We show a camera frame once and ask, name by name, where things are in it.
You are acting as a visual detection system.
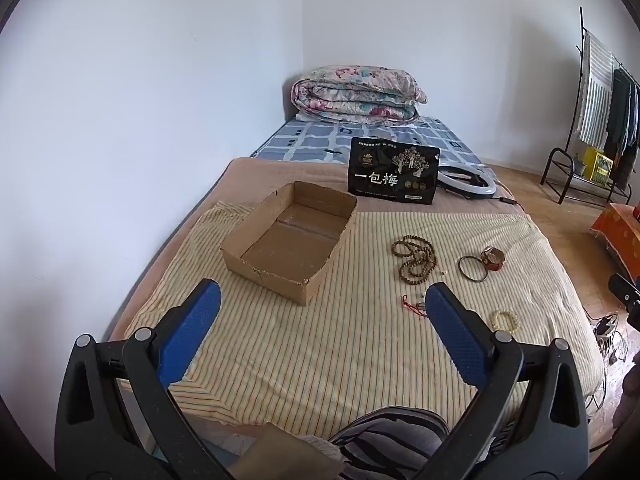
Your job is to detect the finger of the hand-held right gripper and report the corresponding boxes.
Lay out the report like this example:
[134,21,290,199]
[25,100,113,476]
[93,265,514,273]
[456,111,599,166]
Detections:
[608,272,640,307]

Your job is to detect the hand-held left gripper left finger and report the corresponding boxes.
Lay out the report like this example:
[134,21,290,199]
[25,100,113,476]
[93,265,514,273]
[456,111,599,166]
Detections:
[55,278,236,480]

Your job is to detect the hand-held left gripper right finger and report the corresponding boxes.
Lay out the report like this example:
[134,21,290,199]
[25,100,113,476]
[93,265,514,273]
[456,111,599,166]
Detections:
[415,282,591,480]

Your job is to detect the cream bead bracelet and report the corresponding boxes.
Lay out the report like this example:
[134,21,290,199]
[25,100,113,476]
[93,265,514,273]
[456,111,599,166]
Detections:
[489,310,523,333]

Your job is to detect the red brown bracelet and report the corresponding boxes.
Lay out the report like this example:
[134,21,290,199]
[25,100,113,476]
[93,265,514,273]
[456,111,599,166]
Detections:
[481,246,506,273]

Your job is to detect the brown wooden bead necklace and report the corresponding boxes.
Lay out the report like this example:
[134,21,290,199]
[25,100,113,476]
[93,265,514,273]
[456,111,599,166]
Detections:
[391,237,438,283]

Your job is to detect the cardboard box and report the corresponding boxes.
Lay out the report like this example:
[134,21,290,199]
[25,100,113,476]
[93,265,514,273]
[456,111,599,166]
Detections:
[221,181,359,307]

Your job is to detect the thin metal bangle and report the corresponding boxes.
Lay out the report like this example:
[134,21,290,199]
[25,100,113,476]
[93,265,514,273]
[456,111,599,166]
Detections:
[458,255,488,281]

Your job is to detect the yellow striped cloth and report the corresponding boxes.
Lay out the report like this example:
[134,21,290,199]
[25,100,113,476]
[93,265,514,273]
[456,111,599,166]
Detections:
[122,201,606,428]

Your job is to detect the yellow box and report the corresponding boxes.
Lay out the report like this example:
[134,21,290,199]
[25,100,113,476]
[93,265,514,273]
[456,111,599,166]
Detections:
[582,147,615,183]

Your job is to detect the flat brown cardboard piece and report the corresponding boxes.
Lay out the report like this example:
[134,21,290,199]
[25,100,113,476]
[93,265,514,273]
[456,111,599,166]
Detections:
[240,422,346,480]

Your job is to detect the brown blanket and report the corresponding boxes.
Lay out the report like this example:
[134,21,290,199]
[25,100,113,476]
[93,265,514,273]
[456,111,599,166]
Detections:
[107,156,531,341]

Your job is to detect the black snack packet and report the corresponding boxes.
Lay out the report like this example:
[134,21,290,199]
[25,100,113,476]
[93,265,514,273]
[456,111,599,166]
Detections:
[348,136,441,206]

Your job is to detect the dark hanging clothes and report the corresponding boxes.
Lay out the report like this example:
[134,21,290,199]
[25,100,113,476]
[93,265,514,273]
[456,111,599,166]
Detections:
[602,67,640,188]

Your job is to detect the striped hanging towel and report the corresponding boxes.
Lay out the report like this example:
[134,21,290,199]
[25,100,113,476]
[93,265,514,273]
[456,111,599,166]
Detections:
[574,30,616,148]

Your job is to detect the blue checked bedsheet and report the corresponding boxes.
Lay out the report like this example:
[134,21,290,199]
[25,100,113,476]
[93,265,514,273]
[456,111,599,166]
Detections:
[248,116,488,171]

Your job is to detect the black metal clothes rack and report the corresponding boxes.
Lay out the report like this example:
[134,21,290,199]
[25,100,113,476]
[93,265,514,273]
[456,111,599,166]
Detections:
[540,6,640,206]

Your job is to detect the folded floral quilt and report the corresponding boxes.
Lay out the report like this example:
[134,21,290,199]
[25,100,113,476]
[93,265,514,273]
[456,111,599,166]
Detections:
[291,65,428,123]

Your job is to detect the white ring light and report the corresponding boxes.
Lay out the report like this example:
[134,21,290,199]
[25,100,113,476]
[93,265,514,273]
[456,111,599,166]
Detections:
[437,163,498,198]

